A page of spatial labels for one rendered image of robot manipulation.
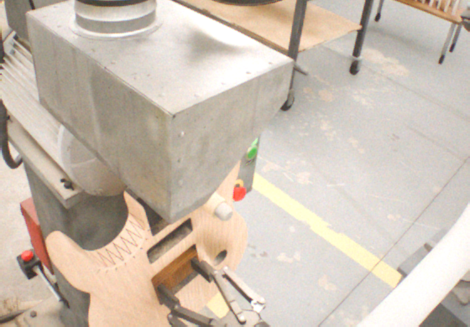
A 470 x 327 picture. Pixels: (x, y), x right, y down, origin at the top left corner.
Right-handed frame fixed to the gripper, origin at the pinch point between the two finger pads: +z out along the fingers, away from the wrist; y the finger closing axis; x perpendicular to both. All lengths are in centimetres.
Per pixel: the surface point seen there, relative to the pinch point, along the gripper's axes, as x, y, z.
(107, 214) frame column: -16.8, 4.1, 34.0
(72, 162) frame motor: 18.0, -3.8, 19.3
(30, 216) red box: -28, -10, 58
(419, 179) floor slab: -140, 186, 14
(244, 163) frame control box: -9.3, 33.7, 16.7
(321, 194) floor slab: -130, 128, 49
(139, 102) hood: 44.0, -3.4, -6.2
